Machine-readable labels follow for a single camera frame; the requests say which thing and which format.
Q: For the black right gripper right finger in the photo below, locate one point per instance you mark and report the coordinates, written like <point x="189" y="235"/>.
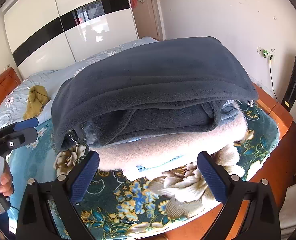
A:
<point x="230" y="190"/>

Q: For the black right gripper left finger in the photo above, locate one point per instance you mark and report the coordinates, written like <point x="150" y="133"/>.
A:
<point x="70" y="191"/>

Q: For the dark grey fleece jacket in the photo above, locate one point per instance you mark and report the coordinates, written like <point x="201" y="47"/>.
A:
<point x="167" y="87"/>

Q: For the blue clothes pile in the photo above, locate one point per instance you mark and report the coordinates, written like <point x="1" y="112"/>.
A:
<point x="149" y="157"/>

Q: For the left hand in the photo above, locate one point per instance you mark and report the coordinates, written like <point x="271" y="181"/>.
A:
<point x="6" y="187"/>

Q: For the teal floral bed blanket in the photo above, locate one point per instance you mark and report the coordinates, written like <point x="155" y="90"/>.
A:
<point x="132" y="205"/>

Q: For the orange wooden headboard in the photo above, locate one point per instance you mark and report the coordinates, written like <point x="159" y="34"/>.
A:
<point x="8" y="81"/>

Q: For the yellow knitted sweater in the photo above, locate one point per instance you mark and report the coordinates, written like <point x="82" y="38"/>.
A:
<point x="37" y="100"/>

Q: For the white black sliding wardrobe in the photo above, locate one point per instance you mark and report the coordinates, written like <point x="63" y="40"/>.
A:
<point x="53" y="34"/>

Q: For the brown room door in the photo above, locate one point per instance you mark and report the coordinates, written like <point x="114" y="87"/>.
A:
<point x="148" y="18"/>

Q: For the orange wooden bed frame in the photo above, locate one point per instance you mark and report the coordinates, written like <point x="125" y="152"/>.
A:
<point x="279" y="169"/>

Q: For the wall socket with green plug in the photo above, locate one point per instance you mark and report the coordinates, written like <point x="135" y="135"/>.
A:
<point x="269" y="56"/>

